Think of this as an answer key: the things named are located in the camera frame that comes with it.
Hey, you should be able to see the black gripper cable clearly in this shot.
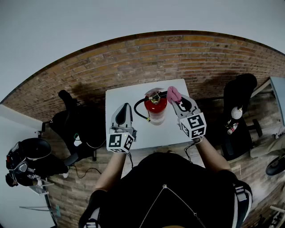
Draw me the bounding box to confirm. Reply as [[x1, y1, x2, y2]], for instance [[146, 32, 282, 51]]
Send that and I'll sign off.
[[183, 142, 198, 164], [126, 152, 134, 169]]

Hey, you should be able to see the small red-white bottle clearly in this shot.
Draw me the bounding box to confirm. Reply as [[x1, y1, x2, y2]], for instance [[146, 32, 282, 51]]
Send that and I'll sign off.
[[227, 122, 240, 135]]

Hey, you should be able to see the person's right forearm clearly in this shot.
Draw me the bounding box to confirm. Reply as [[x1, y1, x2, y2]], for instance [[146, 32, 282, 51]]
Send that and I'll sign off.
[[195, 137, 232, 175]]

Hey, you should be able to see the pink cloth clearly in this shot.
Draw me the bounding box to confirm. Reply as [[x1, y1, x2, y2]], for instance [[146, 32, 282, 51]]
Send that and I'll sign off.
[[167, 86, 182, 104]]

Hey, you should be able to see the black floor cable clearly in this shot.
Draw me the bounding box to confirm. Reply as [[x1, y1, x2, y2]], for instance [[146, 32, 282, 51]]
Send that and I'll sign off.
[[68, 164, 102, 179]]

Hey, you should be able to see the grey desk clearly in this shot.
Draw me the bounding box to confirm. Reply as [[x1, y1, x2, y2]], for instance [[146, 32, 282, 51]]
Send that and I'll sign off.
[[251, 76, 285, 128]]

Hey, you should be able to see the person's black shirt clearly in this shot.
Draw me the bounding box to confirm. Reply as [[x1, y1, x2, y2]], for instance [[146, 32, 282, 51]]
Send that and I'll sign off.
[[77, 152, 253, 228]]

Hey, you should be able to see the black office chair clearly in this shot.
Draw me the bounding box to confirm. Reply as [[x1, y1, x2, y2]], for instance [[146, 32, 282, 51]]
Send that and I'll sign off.
[[41, 90, 106, 167], [220, 73, 263, 161]]

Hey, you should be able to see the red fire extinguisher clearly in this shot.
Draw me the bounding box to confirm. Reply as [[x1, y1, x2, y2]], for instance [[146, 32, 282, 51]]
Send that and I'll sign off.
[[134, 87, 168, 126]]

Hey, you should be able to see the black round-backed chair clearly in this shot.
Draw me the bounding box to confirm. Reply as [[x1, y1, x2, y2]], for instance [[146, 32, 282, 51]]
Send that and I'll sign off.
[[21, 138, 52, 161]]

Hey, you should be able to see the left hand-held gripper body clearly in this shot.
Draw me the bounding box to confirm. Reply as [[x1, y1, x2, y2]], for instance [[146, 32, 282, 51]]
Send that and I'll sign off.
[[106, 126, 138, 154]]

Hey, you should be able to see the white round plush ball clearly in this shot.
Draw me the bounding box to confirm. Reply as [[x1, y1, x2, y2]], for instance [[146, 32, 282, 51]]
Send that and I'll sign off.
[[231, 106, 243, 120]]

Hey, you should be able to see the person's left forearm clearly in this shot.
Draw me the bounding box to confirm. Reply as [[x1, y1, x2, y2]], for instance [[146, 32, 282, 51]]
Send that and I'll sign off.
[[94, 151, 127, 192]]

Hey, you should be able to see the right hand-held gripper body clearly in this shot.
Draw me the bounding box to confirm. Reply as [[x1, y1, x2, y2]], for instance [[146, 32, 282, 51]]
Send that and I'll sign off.
[[177, 108, 207, 140]]

